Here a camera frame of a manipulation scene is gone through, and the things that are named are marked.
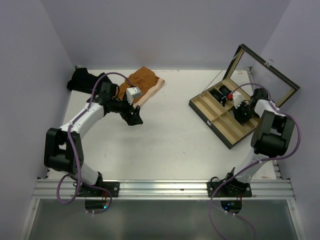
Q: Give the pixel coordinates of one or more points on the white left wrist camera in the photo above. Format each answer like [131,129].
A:
[133,93]

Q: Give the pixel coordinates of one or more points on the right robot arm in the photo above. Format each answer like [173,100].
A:
[270,139]

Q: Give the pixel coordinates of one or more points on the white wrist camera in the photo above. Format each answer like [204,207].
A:
[133,93]
[237,99]

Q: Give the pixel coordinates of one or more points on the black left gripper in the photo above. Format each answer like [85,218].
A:
[132,119]

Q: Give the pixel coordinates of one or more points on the black rolled underwear in box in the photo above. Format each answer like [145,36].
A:
[222,94]

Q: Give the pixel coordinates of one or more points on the black beige compartment box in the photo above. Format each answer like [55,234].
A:
[227,107]

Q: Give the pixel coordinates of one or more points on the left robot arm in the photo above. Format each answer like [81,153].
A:
[63,146]

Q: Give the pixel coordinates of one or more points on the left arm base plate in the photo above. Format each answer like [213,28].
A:
[104,190]

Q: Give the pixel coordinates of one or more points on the aluminium front rail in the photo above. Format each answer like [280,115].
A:
[197,190]

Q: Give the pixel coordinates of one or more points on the aluminium table edge rail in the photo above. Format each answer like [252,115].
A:
[277,88]

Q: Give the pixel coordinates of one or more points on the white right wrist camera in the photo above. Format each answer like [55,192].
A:
[237,99]

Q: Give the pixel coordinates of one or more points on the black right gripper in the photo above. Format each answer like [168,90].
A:
[238,116]

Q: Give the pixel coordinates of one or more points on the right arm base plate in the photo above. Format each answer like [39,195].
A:
[233,189]

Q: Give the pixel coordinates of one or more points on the brown underwear cream waistband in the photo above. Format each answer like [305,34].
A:
[148,83]

